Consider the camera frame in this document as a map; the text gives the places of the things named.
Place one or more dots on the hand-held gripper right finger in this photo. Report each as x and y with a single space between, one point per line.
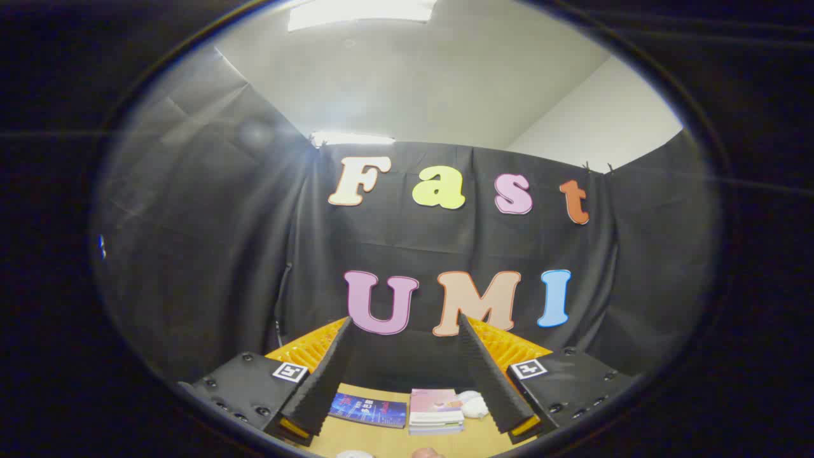
489 381

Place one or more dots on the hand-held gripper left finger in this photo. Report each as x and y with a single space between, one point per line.
324 381

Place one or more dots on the white ribbed object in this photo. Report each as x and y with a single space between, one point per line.
474 404

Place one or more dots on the blue book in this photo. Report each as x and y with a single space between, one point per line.
369 409

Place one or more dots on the stack of pink books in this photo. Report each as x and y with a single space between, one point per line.
435 410

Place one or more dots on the white rounded object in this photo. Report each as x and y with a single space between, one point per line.
354 454

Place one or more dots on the pink rounded object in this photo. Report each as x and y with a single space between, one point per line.
427 453

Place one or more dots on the black backdrop cloth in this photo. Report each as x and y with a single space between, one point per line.
445 248

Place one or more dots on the ceiling light panel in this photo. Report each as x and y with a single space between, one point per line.
359 11
351 138

